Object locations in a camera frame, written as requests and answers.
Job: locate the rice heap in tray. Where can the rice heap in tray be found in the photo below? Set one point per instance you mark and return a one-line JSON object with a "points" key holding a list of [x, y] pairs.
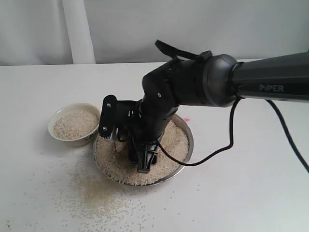
{"points": [[173, 154]]}

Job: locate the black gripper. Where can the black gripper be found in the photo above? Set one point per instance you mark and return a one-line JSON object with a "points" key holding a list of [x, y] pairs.
{"points": [[150, 123]]}

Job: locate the spilled rice on table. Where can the spilled rice on table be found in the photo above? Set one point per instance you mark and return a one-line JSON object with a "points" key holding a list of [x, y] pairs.
{"points": [[67, 193]]}

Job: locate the white vertical post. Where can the white vertical post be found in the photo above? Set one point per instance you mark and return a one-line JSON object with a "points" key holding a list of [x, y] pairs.
{"points": [[78, 31]]}

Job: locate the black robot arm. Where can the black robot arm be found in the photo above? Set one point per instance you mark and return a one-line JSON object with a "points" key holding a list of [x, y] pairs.
{"points": [[216, 81]]}

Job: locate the round steel tray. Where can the round steel tray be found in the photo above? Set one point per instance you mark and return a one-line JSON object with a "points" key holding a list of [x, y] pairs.
{"points": [[190, 145]]}

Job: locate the white ceramic bowl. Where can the white ceramic bowl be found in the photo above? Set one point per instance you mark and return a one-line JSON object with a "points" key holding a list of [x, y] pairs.
{"points": [[76, 107]]}

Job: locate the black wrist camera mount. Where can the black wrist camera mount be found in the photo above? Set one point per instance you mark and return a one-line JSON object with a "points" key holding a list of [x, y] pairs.
{"points": [[117, 118]]}

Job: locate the brown wooden cup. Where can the brown wooden cup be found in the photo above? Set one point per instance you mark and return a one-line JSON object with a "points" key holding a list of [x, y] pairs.
{"points": [[123, 142]]}

